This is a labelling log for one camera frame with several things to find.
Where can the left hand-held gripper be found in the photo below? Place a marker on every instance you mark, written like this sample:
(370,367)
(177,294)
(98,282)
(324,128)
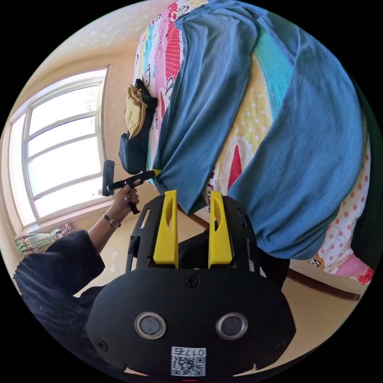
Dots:
(133,180)

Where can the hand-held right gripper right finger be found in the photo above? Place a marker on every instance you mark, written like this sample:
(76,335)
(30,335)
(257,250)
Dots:
(220,239)

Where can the pile of clothes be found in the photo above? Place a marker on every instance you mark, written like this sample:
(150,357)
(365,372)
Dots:
(136,119)

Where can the checked cloth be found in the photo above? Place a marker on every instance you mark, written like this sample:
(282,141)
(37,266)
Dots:
(36,241)

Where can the window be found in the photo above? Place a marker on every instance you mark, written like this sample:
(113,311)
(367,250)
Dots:
(62,149)

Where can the person's left forearm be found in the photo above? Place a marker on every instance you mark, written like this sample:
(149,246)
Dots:
(103,232)

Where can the person's body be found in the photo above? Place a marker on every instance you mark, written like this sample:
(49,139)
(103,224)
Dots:
(54,284)

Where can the person's left hand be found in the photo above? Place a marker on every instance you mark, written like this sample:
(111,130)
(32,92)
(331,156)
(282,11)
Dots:
(122,205)

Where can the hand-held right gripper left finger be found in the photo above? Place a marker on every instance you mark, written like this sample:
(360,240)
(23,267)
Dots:
(166,236)

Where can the light blue jeans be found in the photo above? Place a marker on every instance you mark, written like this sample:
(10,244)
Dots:
(209,89)

